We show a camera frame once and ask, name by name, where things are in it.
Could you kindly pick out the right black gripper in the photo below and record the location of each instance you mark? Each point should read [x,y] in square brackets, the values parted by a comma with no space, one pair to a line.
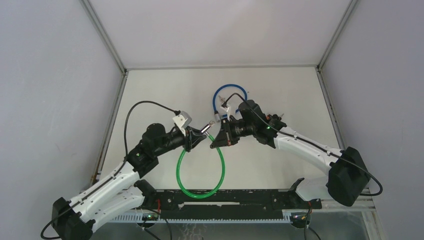
[225,136]

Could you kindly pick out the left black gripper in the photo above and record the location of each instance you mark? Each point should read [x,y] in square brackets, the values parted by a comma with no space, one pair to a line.
[193,137]

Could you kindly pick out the green cable lock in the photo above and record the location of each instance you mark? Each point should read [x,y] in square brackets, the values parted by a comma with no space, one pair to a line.
[201,183]

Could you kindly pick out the blue cable lock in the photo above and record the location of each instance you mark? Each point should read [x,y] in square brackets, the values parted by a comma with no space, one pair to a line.
[225,91]

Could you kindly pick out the silver keys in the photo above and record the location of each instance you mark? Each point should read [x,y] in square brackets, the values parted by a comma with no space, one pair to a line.
[222,99]

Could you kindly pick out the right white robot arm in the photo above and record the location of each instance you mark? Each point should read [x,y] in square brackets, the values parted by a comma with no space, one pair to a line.
[345,173]

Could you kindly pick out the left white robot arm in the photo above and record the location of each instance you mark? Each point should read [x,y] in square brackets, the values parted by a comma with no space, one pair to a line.
[122,189]

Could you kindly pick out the orange padlock with keys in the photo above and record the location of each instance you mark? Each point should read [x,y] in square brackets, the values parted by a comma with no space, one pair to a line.
[275,121]

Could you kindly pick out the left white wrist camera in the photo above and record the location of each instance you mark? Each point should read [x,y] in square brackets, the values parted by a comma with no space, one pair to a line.
[182,120]

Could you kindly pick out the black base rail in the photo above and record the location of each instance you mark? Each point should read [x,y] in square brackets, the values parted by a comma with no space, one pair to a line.
[239,204]

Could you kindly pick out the white slotted cable duct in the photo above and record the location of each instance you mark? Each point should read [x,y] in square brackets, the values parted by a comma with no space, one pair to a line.
[133,217]

